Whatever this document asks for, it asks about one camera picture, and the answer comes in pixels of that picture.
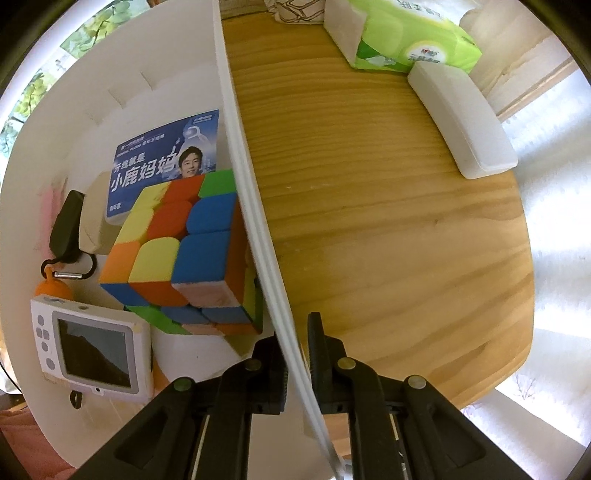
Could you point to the black charger plug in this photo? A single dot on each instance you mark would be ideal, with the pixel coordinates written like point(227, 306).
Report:
point(67, 226)

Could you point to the printed fabric basket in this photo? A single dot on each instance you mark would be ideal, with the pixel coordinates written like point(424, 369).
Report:
point(295, 9)

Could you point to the white compact camera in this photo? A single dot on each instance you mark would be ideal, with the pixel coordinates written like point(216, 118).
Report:
point(92, 346)

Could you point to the blue label plastic box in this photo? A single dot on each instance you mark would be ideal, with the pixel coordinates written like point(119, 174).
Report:
point(157, 152)

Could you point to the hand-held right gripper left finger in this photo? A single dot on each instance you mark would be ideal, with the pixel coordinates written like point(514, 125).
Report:
point(265, 369)

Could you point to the pink fleece clothing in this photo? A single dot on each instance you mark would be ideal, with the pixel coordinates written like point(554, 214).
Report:
point(27, 447)

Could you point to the white oblong case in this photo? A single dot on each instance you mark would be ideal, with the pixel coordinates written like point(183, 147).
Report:
point(461, 120)

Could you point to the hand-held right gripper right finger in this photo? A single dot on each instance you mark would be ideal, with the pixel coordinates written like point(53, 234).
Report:
point(318, 350)

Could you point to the wooden shelf unit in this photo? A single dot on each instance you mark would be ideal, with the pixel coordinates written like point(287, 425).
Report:
point(535, 92)

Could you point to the green tissue pack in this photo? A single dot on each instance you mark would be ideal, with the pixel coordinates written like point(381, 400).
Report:
point(406, 32)

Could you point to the colourful puzzle cube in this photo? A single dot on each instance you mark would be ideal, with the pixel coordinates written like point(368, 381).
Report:
point(184, 244)

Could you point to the white plastic storage bin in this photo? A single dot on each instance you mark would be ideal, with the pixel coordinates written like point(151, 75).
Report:
point(138, 69)

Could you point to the orange round clip-on gadget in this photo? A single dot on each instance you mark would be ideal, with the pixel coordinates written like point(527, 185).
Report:
point(53, 286)

